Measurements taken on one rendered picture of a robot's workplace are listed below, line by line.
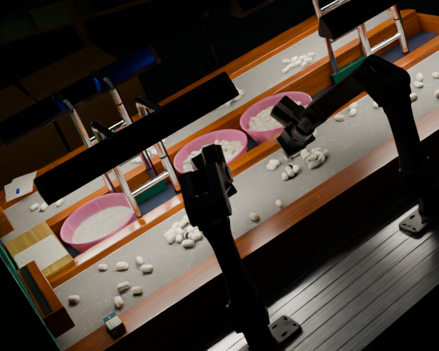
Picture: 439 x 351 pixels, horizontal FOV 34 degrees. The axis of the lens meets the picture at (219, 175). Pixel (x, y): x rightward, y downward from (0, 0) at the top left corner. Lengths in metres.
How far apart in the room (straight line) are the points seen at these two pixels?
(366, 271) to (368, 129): 0.59
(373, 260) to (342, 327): 0.24
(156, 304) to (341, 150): 0.77
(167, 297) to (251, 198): 0.46
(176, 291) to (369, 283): 0.49
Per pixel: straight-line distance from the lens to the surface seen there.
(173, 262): 2.04
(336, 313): 1.79
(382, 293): 1.81
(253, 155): 2.33
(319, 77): 2.79
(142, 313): 1.88
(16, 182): 2.91
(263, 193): 2.17
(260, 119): 2.61
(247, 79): 2.96
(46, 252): 2.31
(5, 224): 2.50
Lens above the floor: 1.87
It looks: 29 degrees down
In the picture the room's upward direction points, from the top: 22 degrees counter-clockwise
